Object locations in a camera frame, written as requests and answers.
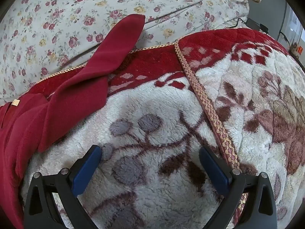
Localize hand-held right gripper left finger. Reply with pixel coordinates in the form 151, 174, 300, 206
23, 144, 102, 229

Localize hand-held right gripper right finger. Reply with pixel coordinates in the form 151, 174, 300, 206
198, 146, 278, 229

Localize dark red fleece garment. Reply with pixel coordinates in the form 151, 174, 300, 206
0, 14, 146, 229

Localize red and white plush blanket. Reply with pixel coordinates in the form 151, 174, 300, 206
20, 28, 305, 229

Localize floral print quilt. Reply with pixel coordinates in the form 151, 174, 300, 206
0, 0, 250, 106

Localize grey cabinet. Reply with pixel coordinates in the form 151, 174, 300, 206
258, 0, 305, 68

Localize black charger cable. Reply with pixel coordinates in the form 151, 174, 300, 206
230, 17, 270, 33

